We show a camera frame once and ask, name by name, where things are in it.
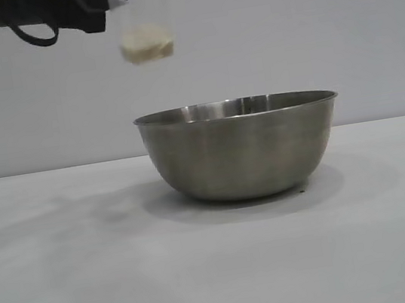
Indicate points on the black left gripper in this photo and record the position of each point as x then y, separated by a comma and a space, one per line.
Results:
66, 8

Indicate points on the white raw rice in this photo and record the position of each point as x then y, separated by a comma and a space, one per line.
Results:
148, 45

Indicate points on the stainless steel mixing bowl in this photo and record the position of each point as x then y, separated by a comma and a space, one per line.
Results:
241, 153

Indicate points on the translucent plastic measuring cup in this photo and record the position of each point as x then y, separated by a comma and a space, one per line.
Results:
143, 11

